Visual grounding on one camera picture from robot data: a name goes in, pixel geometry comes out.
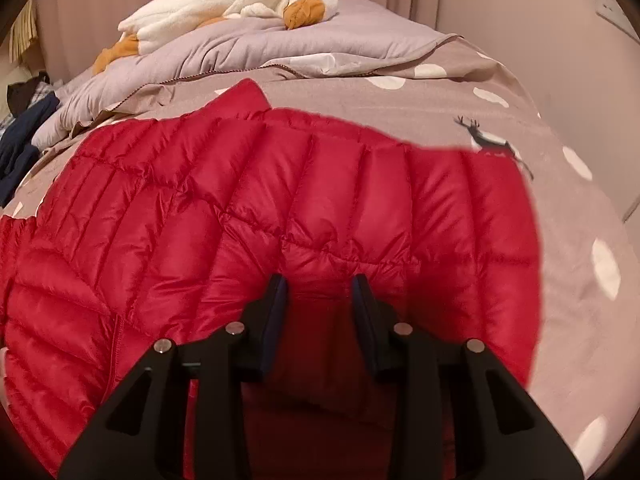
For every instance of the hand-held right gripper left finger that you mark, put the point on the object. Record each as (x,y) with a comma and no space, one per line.
(278,305)

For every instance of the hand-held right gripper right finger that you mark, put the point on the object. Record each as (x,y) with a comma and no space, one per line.
(361,310)

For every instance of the red down jacket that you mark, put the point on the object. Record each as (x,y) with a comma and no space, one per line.
(210,220)

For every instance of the polka dot bed cover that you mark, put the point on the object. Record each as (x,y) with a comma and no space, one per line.
(575,270)

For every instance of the grey quilt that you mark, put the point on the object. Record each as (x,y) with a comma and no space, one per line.
(260,42)

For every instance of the navy blue cloth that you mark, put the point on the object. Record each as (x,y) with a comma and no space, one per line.
(22,140)

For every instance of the white goose plush toy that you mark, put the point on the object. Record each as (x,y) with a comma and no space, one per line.
(210,0)

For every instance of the plaid pillow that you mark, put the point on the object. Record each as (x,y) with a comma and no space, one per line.
(44,91)

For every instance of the dark brown cloth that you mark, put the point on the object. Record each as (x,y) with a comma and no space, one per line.
(22,94)

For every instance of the white wall socket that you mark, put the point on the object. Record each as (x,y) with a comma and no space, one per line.
(617,12)

